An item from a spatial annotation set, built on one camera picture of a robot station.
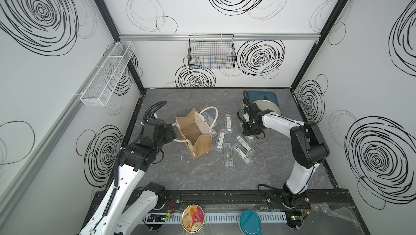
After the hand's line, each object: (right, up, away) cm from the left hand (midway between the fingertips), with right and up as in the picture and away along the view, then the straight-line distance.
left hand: (166, 129), depth 73 cm
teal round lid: (+36, -35, -11) cm, 51 cm away
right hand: (+42, -5, +22) cm, 48 cm away
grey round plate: (+57, +11, +35) cm, 68 cm away
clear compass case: (+37, -15, +14) cm, 43 cm away
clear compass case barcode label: (+32, 0, +27) cm, 42 cm away
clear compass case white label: (+26, -9, +18) cm, 33 cm away
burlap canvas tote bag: (+11, -6, +24) cm, 27 cm away
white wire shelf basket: (-40, +19, +14) cm, 46 cm away
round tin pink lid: (+13, -36, -6) cm, 39 cm away
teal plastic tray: (+53, +17, +42) cm, 70 cm away
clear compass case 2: (+40, -12, +18) cm, 45 cm away
